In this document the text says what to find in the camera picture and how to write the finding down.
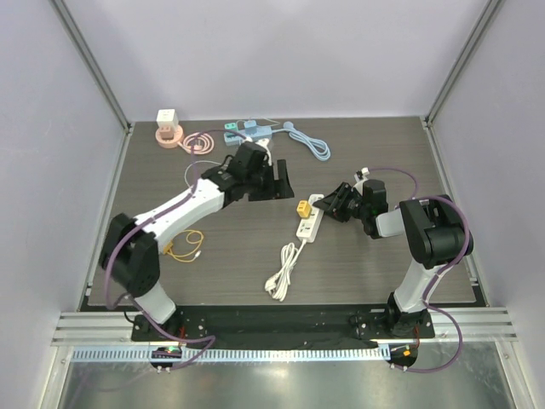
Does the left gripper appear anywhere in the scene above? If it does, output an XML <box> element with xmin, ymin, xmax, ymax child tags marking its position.
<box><xmin>244</xmin><ymin>158</ymin><xmax>293</xmax><ymax>201</ymax></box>

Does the yellow dual USB adapter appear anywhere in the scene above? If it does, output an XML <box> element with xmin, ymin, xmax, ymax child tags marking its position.
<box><xmin>296</xmin><ymin>200</ymin><xmax>312</xmax><ymax>219</ymax></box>

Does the white power strip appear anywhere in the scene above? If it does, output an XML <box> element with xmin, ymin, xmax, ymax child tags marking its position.
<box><xmin>264</xmin><ymin>193</ymin><xmax>324</xmax><ymax>302</ymax></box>

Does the yellow charger with cable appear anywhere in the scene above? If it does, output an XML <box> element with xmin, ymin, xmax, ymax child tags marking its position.
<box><xmin>163</xmin><ymin>229</ymin><xmax>204</xmax><ymax>263</ymax></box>

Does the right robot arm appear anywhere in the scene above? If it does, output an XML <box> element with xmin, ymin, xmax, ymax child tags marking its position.
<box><xmin>314</xmin><ymin>179</ymin><xmax>473</xmax><ymax>338</ymax></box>

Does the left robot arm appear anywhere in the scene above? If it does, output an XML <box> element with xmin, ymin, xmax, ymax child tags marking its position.
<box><xmin>99</xmin><ymin>141</ymin><xmax>295</xmax><ymax>341</ymax></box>

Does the pink round socket base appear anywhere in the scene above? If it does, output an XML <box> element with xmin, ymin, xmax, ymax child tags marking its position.
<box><xmin>154</xmin><ymin>125</ymin><xmax>216</xmax><ymax>154</ymax></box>

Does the blue power strip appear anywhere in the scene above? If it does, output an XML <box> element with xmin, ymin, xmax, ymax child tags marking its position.
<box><xmin>223</xmin><ymin>120</ymin><xmax>332</xmax><ymax>163</ymax></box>

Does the white cube adapter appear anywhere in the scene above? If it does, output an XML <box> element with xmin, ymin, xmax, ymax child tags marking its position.
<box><xmin>156</xmin><ymin>108</ymin><xmax>179</xmax><ymax>131</ymax></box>

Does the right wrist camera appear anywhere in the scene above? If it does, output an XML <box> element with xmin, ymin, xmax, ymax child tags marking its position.
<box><xmin>354</xmin><ymin>167</ymin><xmax>370</xmax><ymax>183</ymax></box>

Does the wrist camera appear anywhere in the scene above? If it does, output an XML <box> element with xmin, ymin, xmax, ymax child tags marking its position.
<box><xmin>255</xmin><ymin>138</ymin><xmax>273</xmax><ymax>158</ymax></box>
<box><xmin>354</xmin><ymin>167</ymin><xmax>370</xmax><ymax>183</ymax></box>

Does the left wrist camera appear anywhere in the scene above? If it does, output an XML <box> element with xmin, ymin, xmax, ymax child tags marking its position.
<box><xmin>255</xmin><ymin>138</ymin><xmax>273</xmax><ymax>158</ymax></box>

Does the blue charger with white cable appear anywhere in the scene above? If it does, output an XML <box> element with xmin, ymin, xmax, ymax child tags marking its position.
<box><xmin>184</xmin><ymin>118</ymin><xmax>279</xmax><ymax>187</ymax></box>

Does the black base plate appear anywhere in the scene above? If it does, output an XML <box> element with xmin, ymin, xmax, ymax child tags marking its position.
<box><xmin>129</xmin><ymin>304</ymin><xmax>436</xmax><ymax>342</ymax></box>

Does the white cable duct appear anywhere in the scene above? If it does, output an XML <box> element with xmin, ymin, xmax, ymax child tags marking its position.
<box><xmin>71</xmin><ymin>344</ymin><xmax>390</xmax><ymax>363</ymax></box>

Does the aluminium frame rail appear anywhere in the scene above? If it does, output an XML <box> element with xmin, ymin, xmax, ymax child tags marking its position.
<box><xmin>51</xmin><ymin>308</ymin><xmax>517</xmax><ymax>347</ymax></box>

